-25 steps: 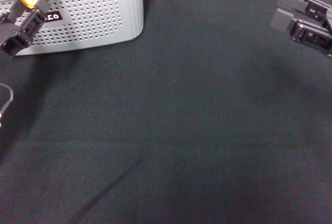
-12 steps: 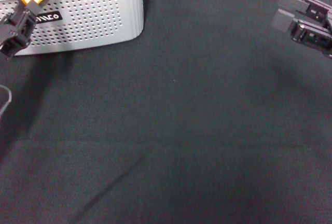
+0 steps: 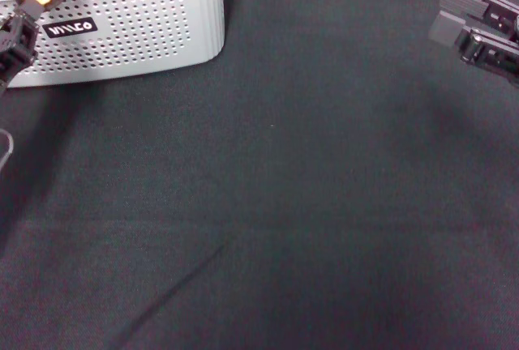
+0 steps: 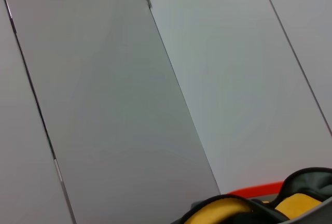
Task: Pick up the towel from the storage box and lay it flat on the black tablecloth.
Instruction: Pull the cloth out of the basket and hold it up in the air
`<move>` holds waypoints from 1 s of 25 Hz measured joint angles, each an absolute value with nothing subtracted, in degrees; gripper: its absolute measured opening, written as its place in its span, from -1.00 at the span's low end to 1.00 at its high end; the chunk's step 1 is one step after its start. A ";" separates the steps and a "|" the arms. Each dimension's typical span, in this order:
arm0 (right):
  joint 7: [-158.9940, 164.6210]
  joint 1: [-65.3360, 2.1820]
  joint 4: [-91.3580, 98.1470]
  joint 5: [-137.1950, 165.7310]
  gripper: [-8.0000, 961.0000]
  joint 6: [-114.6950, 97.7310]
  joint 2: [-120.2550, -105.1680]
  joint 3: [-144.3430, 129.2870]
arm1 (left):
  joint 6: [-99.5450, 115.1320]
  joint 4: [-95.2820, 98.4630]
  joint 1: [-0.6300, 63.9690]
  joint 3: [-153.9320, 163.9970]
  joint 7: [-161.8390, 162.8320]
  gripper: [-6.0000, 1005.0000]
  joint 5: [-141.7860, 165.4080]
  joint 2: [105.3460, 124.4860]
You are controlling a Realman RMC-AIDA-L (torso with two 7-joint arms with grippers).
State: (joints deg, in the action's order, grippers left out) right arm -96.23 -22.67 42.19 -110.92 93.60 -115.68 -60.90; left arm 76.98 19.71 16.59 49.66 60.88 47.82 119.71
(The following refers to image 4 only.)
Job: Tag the yellow grey towel black trim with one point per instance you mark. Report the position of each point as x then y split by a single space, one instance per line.
223 209

